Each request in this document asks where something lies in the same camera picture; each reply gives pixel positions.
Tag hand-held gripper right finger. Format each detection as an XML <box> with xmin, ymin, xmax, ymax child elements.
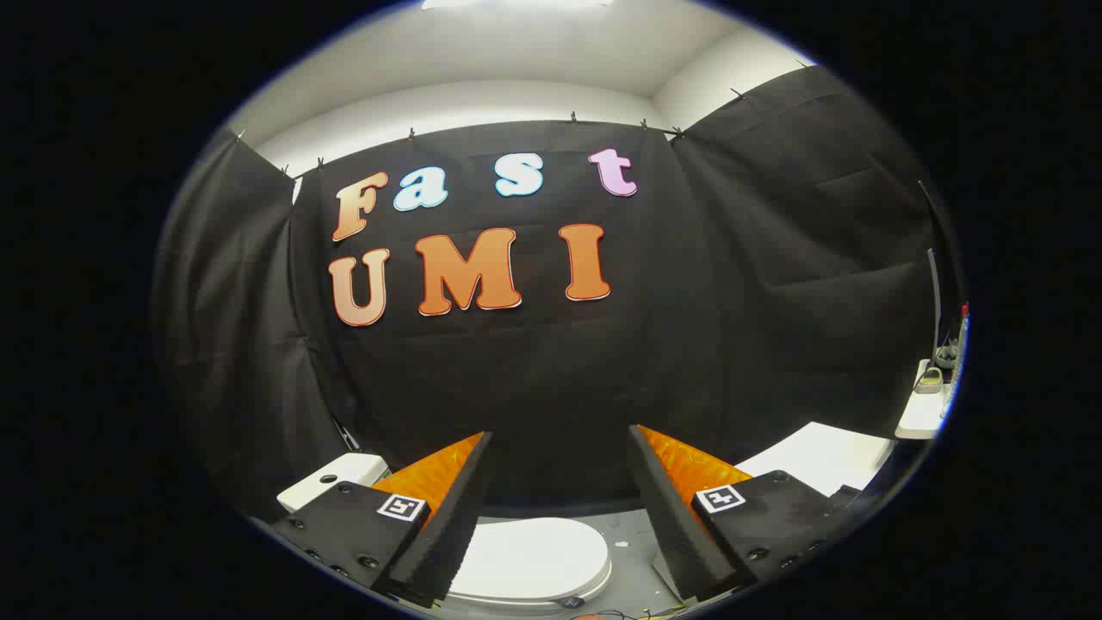
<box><xmin>628</xmin><ymin>424</ymin><xmax>862</xmax><ymax>603</ymax></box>

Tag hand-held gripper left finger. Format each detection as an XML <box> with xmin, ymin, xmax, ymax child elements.
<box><xmin>271</xmin><ymin>431</ymin><xmax>494</xmax><ymax>609</ymax></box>

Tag white toilet lid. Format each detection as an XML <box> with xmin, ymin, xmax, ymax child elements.
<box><xmin>448</xmin><ymin>517</ymin><xmax>613</xmax><ymax>604</ymax></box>

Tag white toilet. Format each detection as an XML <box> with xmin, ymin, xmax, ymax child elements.
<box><xmin>275</xmin><ymin>452</ymin><xmax>615</xmax><ymax>614</ymax></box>

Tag white ribbed cabinet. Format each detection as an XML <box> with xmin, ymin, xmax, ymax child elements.
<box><xmin>736</xmin><ymin>421</ymin><xmax>897</xmax><ymax>499</ymax></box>

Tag black backdrop cloth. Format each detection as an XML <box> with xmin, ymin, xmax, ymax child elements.
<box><xmin>153</xmin><ymin>65</ymin><xmax>958</xmax><ymax>518</ymax></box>

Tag white shelf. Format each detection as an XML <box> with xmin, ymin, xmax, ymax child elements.
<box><xmin>895</xmin><ymin>357</ymin><xmax>955</xmax><ymax>441</ymax></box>

